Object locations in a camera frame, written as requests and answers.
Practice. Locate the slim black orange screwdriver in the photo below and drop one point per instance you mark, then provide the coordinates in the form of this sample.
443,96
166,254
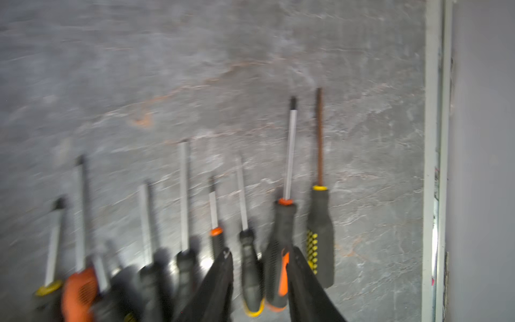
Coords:
217,232

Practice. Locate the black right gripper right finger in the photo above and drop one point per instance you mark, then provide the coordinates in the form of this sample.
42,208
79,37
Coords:
307,299

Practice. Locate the small black handle screwdriver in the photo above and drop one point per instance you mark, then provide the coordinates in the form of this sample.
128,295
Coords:
251,267

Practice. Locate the grey orange collar screwdriver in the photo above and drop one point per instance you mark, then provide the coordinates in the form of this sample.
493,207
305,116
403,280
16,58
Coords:
276,255

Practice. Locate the black yellow copper shaft screwdriver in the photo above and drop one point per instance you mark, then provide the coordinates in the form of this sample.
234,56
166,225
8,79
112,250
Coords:
320,229

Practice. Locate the black yellow stubby screwdriver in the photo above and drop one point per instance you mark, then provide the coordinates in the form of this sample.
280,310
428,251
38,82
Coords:
186,259

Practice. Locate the short black yellow screwdriver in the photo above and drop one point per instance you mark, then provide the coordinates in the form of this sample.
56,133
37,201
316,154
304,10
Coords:
113,300

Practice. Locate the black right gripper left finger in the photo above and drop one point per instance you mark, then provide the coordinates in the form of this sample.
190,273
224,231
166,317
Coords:
212,300

